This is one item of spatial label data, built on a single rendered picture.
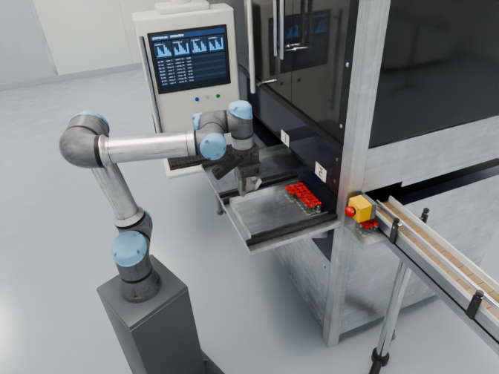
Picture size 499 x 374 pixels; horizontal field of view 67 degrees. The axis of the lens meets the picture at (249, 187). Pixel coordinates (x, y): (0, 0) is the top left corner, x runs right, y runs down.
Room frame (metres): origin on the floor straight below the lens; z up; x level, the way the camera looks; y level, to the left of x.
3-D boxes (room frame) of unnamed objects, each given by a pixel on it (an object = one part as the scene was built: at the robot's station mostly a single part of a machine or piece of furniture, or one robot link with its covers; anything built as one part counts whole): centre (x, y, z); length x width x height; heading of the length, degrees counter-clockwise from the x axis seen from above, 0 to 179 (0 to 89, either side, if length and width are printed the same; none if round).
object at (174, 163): (1.86, 0.25, 0.82); 0.40 x 0.14 x 0.02; 106
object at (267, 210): (1.25, -0.11, 0.90); 0.34 x 0.26 x 0.04; 110
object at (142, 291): (0.96, 0.43, 0.84); 0.15 x 0.15 x 0.10
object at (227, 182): (1.43, -0.10, 0.87); 0.70 x 0.48 x 0.02; 20
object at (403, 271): (1.01, -0.60, 0.46); 0.09 x 0.09 x 0.77; 20
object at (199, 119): (1.10, 0.11, 1.37); 0.11 x 0.11 x 0.08; 6
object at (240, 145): (1.13, 0.02, 1.29); 0.08 x 0.08 x 0.05
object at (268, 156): (1.61, -0.10, 0.90); 0.34 x 0.26 x 0.04; 110
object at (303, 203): (1.29, -0.22, 0.90); 0.18 x 0.02 x 0.05; 20
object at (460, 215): (2.28, -0.49, 0.44); 2.06 x 1.00 x 0.88; 20
